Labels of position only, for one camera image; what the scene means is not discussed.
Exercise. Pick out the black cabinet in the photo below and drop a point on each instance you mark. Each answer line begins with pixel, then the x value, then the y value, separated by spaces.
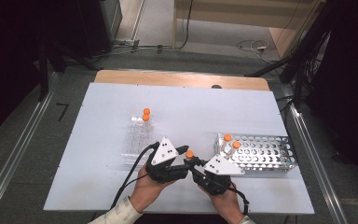
pixel 99 25

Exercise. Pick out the person's right white sleeve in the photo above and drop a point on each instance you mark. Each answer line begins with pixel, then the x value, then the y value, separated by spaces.
pixel 247 221

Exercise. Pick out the clear plastic tube rack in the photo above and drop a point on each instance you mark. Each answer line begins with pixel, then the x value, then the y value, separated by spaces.
pixel 136 140

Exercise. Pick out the person's white sleeve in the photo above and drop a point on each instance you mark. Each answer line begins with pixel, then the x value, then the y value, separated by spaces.
pixel 118 214
pixel 247 221

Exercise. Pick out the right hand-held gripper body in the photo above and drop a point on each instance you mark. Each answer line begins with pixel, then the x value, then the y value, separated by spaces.
pixel 216 175

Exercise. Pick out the orange-capped test tube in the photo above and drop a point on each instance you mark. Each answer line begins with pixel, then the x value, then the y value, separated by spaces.
pixel 146 111
pixel 145 118
pixel 236 144
pixel 227 137
pixel 189 154

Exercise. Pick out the beige wooden furniture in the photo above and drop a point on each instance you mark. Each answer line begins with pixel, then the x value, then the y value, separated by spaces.
pixel 245 12

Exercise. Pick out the person's left white sleeve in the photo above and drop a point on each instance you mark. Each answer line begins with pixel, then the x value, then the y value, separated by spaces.
pixel 118 214

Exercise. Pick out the person's right hand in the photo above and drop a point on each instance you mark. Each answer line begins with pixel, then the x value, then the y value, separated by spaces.
pixel 227 205

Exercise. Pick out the person's left hand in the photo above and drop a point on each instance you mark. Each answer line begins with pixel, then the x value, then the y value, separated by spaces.
pixel 147 193

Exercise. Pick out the perforated metal tube rack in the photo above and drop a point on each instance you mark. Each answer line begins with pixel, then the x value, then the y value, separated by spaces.
pixel 267 154

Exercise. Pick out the aluminium floor rail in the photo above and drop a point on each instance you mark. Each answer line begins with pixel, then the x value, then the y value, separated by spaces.
pixel 21 146
pixel 310 137

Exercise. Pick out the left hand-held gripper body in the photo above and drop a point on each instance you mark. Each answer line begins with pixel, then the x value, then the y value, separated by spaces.
pixel 164 165

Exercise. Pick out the wooden table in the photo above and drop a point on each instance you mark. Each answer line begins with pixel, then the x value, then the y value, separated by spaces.
pixel 167 79

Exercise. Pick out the white board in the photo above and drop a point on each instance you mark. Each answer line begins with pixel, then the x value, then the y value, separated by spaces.
pixel 199 109

